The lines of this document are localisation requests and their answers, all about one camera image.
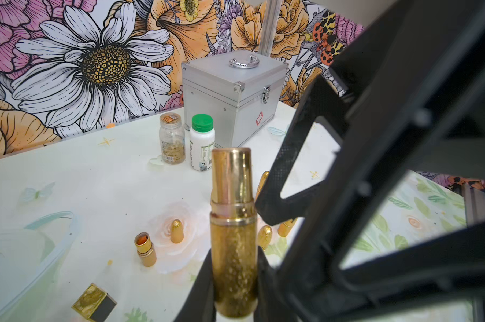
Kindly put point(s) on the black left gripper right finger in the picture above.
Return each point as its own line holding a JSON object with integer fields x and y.
{"x": 270, "y": 306}

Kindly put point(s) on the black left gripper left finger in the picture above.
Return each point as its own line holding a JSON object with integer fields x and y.
{"x": 199, "y": 305}

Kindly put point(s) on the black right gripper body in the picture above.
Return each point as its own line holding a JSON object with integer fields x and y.
{"x": 415, "y": 100}

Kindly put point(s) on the silver metal case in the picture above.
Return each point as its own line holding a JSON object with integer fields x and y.
{"x": 240, "y": 90}

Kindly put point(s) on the green capped jar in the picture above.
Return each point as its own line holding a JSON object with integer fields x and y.
{"x": 202, "y": 142}

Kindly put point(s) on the amber glass jar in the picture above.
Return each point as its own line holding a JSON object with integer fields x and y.
{"x": 172, "y": 138}

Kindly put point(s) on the aluminium corner post right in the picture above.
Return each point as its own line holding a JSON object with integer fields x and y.
{"x": 268, "y": 31}

